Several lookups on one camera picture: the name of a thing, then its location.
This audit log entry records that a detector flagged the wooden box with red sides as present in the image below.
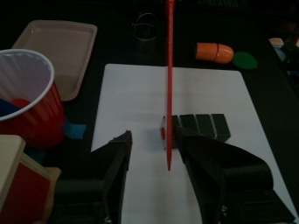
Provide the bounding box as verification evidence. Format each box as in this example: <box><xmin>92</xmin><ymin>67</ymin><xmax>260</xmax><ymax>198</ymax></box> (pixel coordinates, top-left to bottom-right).
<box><xmin>0</xmin><ymin>134</ymin><xmax>63</xmax><ymax>224</ymax></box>

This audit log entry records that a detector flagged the green toy carrot top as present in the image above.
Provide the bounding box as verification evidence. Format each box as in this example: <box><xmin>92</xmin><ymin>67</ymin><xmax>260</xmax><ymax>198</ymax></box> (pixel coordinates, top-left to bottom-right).
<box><xmin>231</xmin><ymin>51</ymin><xmax>259</xmax><ymax>70</ymax></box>

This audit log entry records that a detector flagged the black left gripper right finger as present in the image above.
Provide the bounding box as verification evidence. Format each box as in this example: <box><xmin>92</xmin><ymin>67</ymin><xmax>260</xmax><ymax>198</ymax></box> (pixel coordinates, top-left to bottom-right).
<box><xmin>173</xmin><ymin>126</ymin><xmax>297</xmax><ymax>224</ymax></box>

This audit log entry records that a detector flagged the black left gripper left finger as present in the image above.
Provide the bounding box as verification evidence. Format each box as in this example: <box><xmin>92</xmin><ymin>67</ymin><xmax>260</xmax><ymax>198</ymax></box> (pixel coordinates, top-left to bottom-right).
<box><xmin>48</xmin><ymin>129</ymin><xmax>135</xmax><ymax>224</ymax></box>

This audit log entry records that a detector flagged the blue tape piece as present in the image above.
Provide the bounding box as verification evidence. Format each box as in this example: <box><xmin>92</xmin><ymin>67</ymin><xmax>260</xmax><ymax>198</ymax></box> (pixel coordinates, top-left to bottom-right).
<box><xmin>63</xmin><ymin>117</ymin><xmax>88</xmax><ymax>140</ymax></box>

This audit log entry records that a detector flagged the white cutting board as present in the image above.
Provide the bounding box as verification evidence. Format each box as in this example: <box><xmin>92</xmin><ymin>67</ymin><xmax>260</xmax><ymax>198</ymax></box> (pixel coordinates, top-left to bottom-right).
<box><xmin>89</xmin><ymin>63</ymin><xmax>299</xmax><ymax>224</ymax></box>

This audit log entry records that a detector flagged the blue plastic utensil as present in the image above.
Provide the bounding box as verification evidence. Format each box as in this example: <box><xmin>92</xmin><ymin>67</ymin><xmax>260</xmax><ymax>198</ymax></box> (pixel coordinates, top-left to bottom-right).
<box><xmin>0</xmin><ymin>98</ymin><xmax>22</xmax><ymax>118</ymax></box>

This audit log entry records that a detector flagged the pink plastic tray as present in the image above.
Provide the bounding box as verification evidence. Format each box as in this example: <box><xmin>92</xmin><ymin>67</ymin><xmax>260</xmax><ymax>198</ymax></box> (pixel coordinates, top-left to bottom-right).
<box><xmin>10</xmin><ymin>19</ymin><xmax>99</xmax><ymax>102</ymax></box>

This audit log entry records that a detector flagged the orange toy carrot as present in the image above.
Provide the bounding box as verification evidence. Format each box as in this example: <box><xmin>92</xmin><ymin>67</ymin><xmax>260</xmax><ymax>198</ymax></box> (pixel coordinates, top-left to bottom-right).
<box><xmin>195</xmin><ymin>42</ymin><xmax>235</xmax><ymax>65</ymax></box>

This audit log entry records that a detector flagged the red plastic cup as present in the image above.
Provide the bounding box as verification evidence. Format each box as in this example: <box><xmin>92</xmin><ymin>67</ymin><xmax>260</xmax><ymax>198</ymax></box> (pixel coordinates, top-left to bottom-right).
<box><xmin>0</xmin><ymin>48</ymin><xmax>67</xmax><ymax>151</ymax></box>

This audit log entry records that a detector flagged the dark green sushi roll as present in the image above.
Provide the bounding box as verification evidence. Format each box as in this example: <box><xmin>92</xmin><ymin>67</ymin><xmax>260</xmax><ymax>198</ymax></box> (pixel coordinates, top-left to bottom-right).
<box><xmin>159</xmin><ymin>113</ymin><xmax>232</xmax><ymax>151</ymax></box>

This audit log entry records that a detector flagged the red plastic knife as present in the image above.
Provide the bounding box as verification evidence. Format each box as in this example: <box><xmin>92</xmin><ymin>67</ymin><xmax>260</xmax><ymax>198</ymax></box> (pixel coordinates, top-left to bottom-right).
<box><xmin>164</xmin><ymin>0</ymin><xmax>175</xmax><ymax>172</ymax></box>

